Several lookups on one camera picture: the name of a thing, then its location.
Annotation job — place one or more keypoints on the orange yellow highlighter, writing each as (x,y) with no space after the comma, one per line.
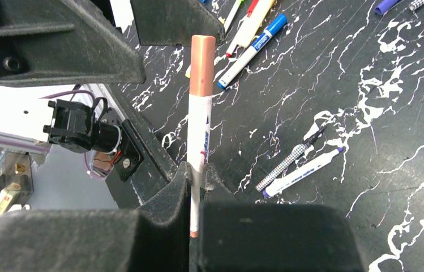
(256,14)

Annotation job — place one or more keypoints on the copper capped white marker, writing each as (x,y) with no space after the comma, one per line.
(198,136)

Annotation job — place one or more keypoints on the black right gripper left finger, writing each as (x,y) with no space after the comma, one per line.
(153,237)

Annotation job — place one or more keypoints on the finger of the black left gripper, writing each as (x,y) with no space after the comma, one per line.
(45,43)
(170,23)

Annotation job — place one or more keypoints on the purple marker cap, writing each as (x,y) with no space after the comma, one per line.
(384,6)

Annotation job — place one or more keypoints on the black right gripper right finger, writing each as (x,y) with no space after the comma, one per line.
(237,236)

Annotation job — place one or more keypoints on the blue capped white marker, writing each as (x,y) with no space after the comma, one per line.
(252,51)

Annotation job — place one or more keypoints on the yellow capped pen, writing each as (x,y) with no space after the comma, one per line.
(188,72)

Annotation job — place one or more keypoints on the checkered black white pen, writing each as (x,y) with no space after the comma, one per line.
(296,152)

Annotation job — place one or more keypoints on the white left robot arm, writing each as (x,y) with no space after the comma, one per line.
(120,13)

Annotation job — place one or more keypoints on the green capped marker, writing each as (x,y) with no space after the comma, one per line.
(231,15)

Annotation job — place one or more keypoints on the copper marker cap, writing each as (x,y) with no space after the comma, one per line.
(202,65)

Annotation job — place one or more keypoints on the purple white marker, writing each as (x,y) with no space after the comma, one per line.
(279,184)

